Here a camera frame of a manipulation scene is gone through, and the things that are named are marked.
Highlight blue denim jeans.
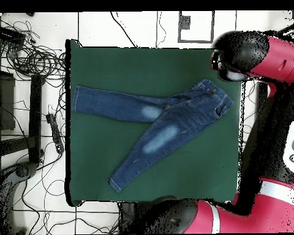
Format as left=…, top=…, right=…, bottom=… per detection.
left=72, top=78, right=235, bottom=193

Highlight black flat box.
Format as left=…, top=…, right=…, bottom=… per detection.
left=0, top=24, right=27, bottom=42

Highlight black tripod leg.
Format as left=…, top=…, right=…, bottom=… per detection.
left=279, top=21, right=294, bottom=36

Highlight dark green table cloth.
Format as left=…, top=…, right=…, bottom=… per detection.
left=64, top=39, right=246, bottom=207

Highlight black power strip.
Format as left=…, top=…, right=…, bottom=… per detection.
left=45, top=113, right=65, bottom=154

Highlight black stand bar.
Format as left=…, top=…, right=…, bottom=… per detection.
left=28, top=73, right=45, bottom=164

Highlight dark square case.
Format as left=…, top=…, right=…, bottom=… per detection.
left=0, top=69, right=16, bottom=131

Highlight grey wheeled stand leg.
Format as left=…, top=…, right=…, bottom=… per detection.
left=0, top=161, right=39, bottom=234

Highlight grey square frame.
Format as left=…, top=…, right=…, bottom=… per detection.
left=177, top=10, right=215, bottom=44

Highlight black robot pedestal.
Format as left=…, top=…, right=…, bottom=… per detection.
left=118, top=201, right=143, bottom=235

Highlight black cable tangle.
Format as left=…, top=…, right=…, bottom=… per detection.
left=0, top=14, right=67, bottom=81

